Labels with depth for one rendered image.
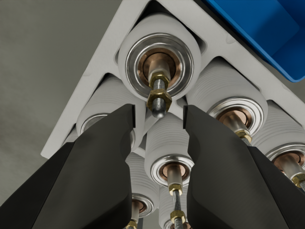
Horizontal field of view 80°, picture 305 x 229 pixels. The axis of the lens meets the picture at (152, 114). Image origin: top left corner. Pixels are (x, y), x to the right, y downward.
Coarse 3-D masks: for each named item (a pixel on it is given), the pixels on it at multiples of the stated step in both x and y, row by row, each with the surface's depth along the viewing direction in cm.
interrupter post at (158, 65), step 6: (156, 60) 20; (162, 60) 20; (150, 66) 19; (156, 66) 18; (162, 66) 18; (168, 66) 20; (150, 72) 18; (156, 72) 18; (168, 72) 18; (150, 78) 18
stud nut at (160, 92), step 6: (156, 90) 14; (162, 90) 13; (150, 96) 13; (156, 96) 13; (162, 96) 13; (168, 96) 13; (150, 102) 14; (168, 102) 13; (150, 108) 14; (168, 108) 14
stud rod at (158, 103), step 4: (156, 80) 16; (160, 80) 16; (156, 84) 16; (160, 84) 16; (164, 84) 16; (156, 88) 15; (160, 88) 15; (164, 88) 16; (156, 100) 13; (160, 100) 13; (164, 100) 13; (152, 104) 13; (156, 104) 13; (160, 104) 13; (164, 104) 13; (152, 108) 13; (156, 108) 12; (160, 108) 12; (164, 108) 12; (152, 112) 12; (156, 112) 12; (160, 112) 12; (164, 112) 12; (156, 116) 13; (160, 116) 13
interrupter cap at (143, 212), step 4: (132, 196) 32; (136, 196) 32; (140, 196) 32; (144, 196) 32; (132, 200) 34; (136, 200) 33; (140, 200) 33; (144, 200) 33; (148, 200) 33; (140, 204) 34; (144, 204) 34; (148, 204) 34; (152, 204) 33; (140, 208) 35; (144, 208) 34; (148, 208) 34; (152, 208) 34; (140, 212) 35; (144, 212) 35; (148, 212) 35; (140, 216) 36; (144, 216) 35
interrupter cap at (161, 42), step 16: (160, 32) 18; (144, 48) 19; (160, 48) 19; (176, 48) 19; (128, 64) 20; (144, 64) 20; (176, 64) 20; (192, 64) 20; (128, 80) 21; (144, 80) 21; (176, 80) 21; (144, 96) 22
